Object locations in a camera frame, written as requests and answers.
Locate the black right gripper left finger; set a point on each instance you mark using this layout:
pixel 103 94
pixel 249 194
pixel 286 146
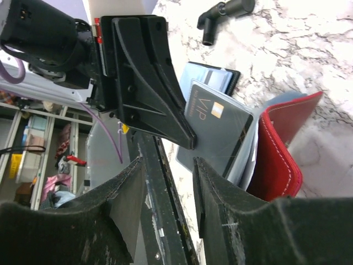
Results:
pixel 99 227

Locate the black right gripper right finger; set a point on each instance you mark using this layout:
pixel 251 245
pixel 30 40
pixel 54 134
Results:
pixel 239 228

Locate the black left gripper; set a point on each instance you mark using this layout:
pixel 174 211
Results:
pixel 130 64

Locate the red leather card holder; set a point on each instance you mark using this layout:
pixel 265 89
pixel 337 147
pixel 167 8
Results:
pixel 264 166

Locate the black leather card holder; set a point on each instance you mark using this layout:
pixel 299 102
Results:
pixel 220 79

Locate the black VIP credit card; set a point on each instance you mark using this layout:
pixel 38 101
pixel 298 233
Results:
pixel 220 124

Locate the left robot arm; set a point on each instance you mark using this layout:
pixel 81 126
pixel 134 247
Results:
pixel 43 36

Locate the black T-shaped tool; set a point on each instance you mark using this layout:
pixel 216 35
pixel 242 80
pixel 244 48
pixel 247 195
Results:
pixel 210 19

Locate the black mounting base rail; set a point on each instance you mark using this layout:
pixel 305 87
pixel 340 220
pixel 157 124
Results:
pixel 163 235

